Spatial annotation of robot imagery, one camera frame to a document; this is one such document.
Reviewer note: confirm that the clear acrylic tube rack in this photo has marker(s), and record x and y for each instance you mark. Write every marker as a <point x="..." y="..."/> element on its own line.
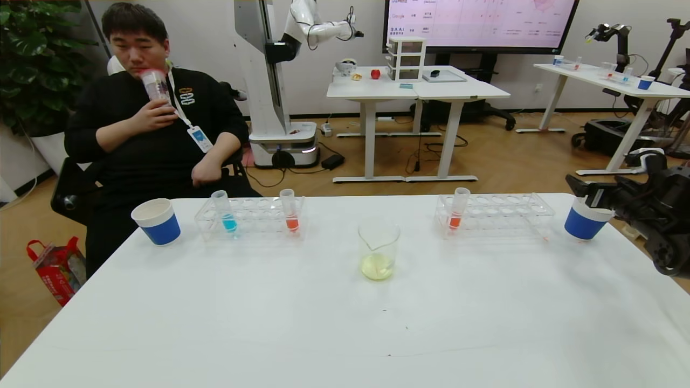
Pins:
<point x="620" y="80"/>
<point x="496" y="218"/>
<point x="259" y="221"/>
<point x="571" y="67"/>

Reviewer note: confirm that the orange pigment test tube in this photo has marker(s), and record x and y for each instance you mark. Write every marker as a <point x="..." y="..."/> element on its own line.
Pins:
<point x="455" y="221"/>
<point x="291" y="222"/>

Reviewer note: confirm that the white power strip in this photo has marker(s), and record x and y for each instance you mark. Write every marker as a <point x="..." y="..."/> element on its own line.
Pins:
<point x="326" y="129"/>

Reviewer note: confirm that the man in black shirt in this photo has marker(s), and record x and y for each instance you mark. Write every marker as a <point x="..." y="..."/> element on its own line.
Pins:
<point x="151" y="156"/>

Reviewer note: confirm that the white drawer organizer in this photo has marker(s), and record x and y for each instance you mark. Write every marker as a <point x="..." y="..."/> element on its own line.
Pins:
<point x="407" y="59"/>

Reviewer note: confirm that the clear glass beaker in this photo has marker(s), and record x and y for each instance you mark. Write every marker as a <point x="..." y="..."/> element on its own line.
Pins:
<point x="605" y="71"/>
<point x="379" y="267"/>

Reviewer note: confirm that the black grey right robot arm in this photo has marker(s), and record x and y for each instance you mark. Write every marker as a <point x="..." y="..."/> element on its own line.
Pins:
<point x="674" y="242"/>

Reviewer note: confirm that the green potted plant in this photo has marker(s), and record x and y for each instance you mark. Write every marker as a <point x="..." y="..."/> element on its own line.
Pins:
<point x="32" y="54"/>

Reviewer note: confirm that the large display screen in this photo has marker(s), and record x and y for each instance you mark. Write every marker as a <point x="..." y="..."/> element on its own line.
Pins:
<point x="480" y="27"/>

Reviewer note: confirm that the black office chair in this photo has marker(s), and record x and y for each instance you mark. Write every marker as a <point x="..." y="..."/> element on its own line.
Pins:
<point x="75" y="186"/>

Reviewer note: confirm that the pink drink cup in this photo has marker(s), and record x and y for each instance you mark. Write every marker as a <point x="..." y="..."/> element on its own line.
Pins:
<point x="156" y="86"/>

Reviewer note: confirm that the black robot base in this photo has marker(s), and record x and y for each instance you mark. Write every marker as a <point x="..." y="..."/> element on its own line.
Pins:
<point x="614" y="140"/>

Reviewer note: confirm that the black distant robot arm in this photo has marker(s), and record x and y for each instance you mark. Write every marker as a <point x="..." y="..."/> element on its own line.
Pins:
<point x="622" y="46"/>

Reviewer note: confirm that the white wheeled robot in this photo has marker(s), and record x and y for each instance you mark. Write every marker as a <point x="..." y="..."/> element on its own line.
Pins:
<point x="269" y="81"/>

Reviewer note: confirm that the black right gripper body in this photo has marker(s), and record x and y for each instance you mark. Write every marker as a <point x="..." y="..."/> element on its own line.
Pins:
<point x="593" y="198"/>

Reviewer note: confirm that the red shopping bag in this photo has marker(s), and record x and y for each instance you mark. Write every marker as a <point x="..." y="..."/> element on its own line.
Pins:
<point x="56" y="275"/>

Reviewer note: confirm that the black screen stand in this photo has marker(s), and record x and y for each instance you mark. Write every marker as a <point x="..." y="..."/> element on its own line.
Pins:
<point x="474" y="110"/>

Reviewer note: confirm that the blue pigment test tube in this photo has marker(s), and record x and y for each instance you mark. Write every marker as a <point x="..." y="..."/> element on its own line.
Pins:
<point x="229" y="222"/>

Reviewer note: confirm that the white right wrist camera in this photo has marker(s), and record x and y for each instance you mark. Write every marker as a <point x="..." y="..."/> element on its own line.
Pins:
<point x="646" y="160"/>

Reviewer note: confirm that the black tripod stand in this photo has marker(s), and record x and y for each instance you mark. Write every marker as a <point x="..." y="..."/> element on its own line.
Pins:
<point x="676" y="27"/>

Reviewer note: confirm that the beige plastic stool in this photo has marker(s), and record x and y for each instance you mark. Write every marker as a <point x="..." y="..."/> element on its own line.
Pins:
<point x="635" y="233"/>

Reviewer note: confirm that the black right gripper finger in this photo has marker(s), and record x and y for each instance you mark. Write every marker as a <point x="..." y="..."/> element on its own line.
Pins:
<point x="577" y="185"/>

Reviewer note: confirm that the black power adapter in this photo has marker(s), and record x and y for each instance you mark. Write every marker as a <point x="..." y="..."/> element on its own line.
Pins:
<point x="333" y="163"/>

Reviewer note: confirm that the grey flat tray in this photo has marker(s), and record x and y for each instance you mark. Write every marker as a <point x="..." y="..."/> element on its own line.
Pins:
<point x="444" y="78"/>

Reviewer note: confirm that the long white desk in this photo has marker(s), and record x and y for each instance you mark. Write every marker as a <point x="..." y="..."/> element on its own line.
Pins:
<point x="593" y="78"/>

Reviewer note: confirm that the white plant pot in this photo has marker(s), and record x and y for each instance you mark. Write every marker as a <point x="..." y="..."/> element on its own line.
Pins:
<point x="48" y="151"/>

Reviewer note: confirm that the white standing desk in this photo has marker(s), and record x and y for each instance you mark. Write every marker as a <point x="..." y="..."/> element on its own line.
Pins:
<point x="372" y="89"/>
<point x="463" y="90"/>

